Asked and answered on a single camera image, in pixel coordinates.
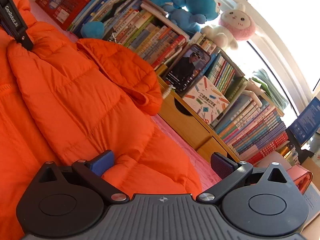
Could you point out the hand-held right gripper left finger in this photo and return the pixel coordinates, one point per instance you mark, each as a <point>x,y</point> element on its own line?
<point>102,163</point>

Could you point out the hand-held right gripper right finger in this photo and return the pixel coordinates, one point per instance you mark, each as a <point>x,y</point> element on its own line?
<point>220,165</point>

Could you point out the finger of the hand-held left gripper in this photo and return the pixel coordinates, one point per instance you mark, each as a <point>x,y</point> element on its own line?
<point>25,42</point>

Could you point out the orange down jacket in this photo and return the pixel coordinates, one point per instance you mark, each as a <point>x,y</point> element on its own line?
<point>75,92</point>

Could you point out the wooden drawer organizer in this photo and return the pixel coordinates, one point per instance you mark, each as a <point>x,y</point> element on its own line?
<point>185,127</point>

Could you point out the red plastic crate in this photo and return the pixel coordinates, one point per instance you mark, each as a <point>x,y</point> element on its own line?
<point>62,5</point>

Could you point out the white box with pencil print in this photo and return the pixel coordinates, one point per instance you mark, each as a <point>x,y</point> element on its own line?
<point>205,102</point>

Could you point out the blue plush ball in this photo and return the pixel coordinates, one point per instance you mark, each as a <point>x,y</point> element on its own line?
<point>92,30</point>

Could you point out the pink toy box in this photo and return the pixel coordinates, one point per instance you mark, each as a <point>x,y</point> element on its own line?
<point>300,177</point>

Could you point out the row of tall blue books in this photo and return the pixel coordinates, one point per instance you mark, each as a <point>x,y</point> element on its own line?
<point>105,2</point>

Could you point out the stack of green folders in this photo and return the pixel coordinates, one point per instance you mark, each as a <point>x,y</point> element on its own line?
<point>270,90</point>

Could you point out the row of slim green books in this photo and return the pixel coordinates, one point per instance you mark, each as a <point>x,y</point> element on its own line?
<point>222,72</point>

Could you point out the dark blue box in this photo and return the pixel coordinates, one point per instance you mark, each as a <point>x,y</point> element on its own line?
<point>307,120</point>

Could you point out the black smartphone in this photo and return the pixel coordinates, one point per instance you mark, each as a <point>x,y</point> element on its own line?
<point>187,67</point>

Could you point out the row of small books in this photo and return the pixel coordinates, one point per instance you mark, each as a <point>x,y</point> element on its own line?
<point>206,43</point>

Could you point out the row of thick books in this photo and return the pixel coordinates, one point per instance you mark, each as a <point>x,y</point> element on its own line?
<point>150,37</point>

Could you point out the flat white booklets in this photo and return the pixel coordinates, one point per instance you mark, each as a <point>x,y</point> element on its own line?
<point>160,12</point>

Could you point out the pink and white rabbit plush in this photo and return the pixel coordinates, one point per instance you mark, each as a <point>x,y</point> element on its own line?
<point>235,20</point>

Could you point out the small dark blue plush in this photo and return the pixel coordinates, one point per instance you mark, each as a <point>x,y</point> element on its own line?
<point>187,21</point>

